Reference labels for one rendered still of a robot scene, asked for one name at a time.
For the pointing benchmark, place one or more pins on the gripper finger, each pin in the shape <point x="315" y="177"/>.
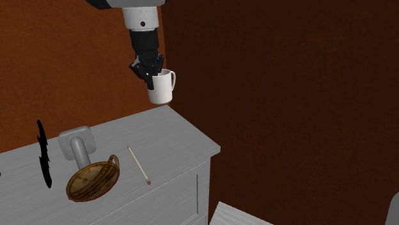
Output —
<point x="160" y="62"/>
<point x="146" y="73"/>

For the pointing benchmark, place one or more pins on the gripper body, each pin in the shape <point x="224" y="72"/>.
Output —
<point x="144" y="42"/>

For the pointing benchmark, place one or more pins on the white mug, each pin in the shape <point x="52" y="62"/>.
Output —
<point x="161" y="88"/>

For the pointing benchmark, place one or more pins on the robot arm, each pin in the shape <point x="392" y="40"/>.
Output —
<point x="140" y="17"/>

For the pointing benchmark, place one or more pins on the grey chest of drawers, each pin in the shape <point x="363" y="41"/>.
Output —
<point x="162" y="146"/>

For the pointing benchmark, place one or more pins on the wooden pencil with red eraser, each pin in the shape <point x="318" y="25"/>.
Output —
<point x="138" y="165"/>

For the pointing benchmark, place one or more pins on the grey square-based cylinder object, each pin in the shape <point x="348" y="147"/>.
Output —
<point x="79" y="146"/>

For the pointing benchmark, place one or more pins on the black jagged feather-shaped object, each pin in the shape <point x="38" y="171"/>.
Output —
<point x="44" y="155"/>

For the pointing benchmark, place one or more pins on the white wooden furniture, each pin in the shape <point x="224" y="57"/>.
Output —
<point x="232" y="216"/>

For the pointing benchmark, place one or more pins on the grey rounded furniture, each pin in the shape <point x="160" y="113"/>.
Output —
<point x="393" y="212"/>

